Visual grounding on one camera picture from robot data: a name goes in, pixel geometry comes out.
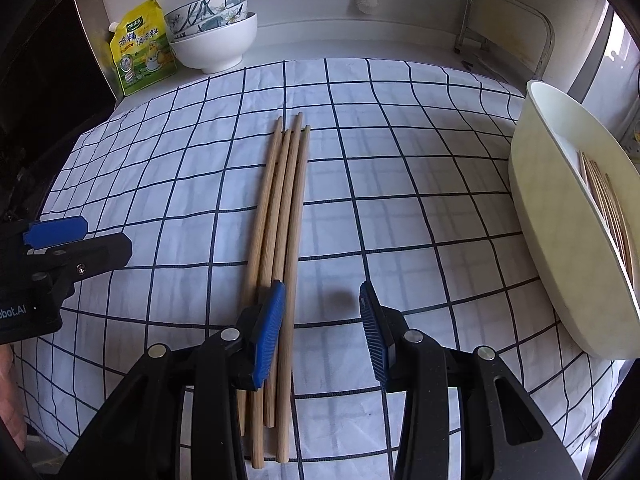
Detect person's left forearm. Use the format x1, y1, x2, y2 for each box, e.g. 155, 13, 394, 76
0, 347, 26, 438

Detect white checked cloth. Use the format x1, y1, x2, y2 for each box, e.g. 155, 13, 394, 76
12, 57, 626, 453

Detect plain white bowl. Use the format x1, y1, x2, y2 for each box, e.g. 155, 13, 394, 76
170, 11, 259, 75

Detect cream plastic tray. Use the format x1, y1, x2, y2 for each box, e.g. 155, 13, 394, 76
508, 80, 640, 360

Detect yellow green seasoning bag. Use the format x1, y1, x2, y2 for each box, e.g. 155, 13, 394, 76
106, 0, 178, 98

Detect metal rack frame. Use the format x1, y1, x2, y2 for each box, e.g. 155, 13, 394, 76
454, 0, 556, 91

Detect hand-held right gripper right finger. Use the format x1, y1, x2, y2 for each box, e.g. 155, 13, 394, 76
359, 280, 583, 480

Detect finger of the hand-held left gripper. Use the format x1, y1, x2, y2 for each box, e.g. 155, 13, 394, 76
15, 216, 90, 251
30, 232, 133, 306

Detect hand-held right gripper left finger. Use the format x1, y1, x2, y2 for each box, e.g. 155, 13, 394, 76
57, 280, 287, 480

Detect blue floral patterned bowl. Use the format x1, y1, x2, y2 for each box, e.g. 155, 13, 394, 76
164, 0, 248, 26
167, 2, 249, 41

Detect chopsticks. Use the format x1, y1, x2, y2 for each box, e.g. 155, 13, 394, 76
580, 151, 632, 268

